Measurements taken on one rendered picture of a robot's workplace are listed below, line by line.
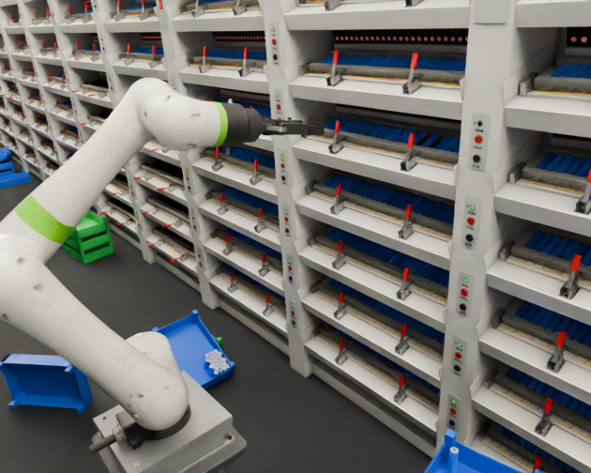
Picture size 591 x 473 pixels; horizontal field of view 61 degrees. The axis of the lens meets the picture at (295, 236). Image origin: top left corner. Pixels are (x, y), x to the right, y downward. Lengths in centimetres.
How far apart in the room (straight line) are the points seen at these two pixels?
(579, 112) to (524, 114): 10
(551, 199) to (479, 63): 32
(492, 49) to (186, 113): 62
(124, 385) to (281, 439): 84
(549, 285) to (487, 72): 48
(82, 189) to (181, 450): 67
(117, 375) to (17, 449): 105
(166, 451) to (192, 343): 86
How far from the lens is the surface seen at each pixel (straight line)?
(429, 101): 125
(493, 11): 115
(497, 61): 115
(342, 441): 183
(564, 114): 110
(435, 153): 134
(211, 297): 252
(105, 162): 113
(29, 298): 102
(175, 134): 102
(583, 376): 132
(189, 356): 215
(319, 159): 156
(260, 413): 195
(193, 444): 139
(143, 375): 114
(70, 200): 114
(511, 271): 127
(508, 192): 120
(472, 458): 124
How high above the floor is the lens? 133
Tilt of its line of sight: 24 degrees down
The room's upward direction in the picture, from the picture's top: 4 degrees counter-clockwise
